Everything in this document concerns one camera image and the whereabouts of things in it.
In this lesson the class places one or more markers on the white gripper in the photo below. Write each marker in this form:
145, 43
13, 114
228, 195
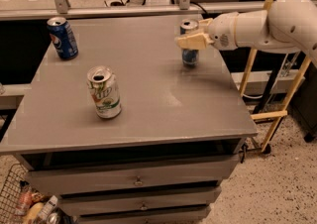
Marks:
222, 33

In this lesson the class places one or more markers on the red bull can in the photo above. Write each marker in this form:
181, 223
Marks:
189, 57

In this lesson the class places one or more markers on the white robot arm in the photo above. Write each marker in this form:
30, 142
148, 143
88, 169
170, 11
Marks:
288, 26

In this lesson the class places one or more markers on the white green 7up can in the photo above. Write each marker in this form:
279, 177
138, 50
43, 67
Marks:
104, 90

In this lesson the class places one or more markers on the blue pepsi can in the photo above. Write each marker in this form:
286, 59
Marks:
62, 37

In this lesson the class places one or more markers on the grey drawer cabinet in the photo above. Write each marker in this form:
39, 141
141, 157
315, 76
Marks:
163, 158

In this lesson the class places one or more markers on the white carton in basket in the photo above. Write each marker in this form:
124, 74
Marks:
47, 209

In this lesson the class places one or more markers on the snack packet in basket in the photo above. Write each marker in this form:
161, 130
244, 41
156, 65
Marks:
24, 201

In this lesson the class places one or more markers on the yellow item in basket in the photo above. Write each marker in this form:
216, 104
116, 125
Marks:
32, 213

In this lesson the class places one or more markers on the wire basket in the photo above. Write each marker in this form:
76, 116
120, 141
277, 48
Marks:
9, 195

